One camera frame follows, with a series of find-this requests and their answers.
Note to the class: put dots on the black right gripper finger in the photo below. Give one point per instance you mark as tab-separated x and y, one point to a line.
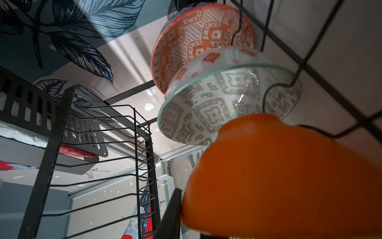
170	226

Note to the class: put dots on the black wire dish rack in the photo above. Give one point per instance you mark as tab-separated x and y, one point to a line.
101	51

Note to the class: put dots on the orange plastic bowl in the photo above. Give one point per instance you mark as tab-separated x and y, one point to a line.
262	178

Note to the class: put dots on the green patterned bowl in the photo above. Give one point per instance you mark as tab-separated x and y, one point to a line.
221	85

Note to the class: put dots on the red patterned bowl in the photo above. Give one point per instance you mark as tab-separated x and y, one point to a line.
195	30

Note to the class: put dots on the white wire mesh basket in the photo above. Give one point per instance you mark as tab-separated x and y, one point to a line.
169	186

